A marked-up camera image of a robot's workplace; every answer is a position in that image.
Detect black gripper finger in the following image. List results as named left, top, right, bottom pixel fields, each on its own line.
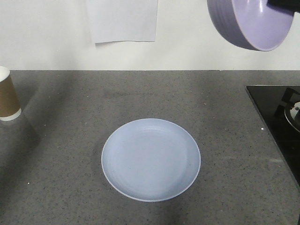
left=268, top=0, right=300, bottom=12

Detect lilac plastic bowl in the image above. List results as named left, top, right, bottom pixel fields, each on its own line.
left=207, top=0, right=294, bottom=52

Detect brown paper cup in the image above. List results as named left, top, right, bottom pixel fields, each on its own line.
left=0, top=66, right=22, bottom=121

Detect light blue round plate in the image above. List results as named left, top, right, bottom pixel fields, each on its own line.
left=101, top=118, right=201, bottom=202

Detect black glass gas hob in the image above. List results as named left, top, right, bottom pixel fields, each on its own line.
left=246, top=85, right=300, bottom=186

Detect white paper sheet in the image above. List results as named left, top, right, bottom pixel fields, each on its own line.
left=86, top=0, right=158, bottom=43

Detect gas burner ring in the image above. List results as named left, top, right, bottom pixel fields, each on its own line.
left=284, top=100, right=300, bottom=134

